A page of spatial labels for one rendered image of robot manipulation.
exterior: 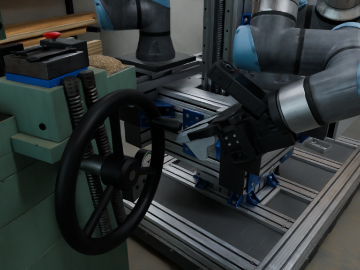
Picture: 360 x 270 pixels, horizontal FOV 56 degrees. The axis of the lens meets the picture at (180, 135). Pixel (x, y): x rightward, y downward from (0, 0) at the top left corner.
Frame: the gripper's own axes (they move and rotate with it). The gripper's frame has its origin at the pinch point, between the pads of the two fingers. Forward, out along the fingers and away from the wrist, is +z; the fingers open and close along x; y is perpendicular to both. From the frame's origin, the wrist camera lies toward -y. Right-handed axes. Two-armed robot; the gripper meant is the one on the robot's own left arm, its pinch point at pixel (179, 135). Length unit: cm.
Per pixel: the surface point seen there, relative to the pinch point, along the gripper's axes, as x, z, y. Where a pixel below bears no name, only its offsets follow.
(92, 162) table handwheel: -11.9, 10.9, -3.3
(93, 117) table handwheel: -16.5, 0.1, -10.5
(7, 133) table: -17.9, 19.1, -14.4
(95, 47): 24.5, 30.1, -26.3
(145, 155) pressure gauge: 14.6, 23.5, 5.5
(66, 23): 210, 213, -98
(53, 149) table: -17.1, 11.5, -8.7
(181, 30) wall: 315, 157, -46
